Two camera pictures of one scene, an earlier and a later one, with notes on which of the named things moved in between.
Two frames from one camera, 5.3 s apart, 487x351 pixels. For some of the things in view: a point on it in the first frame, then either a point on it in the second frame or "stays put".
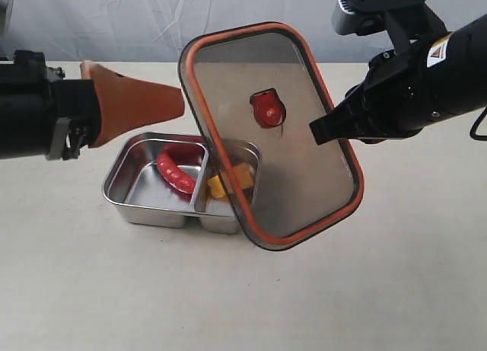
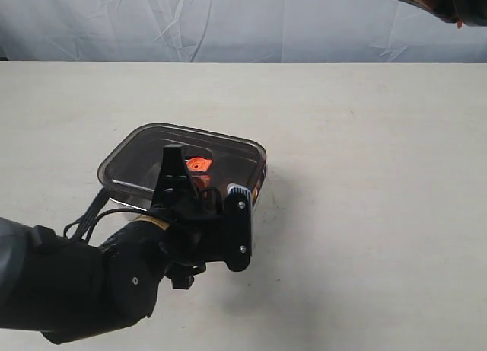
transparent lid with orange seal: [253, 90] → [214, 158]
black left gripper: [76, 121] → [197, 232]
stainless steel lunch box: [173, 179] stays put
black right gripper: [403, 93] → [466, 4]
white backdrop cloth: [152, 23] stays put
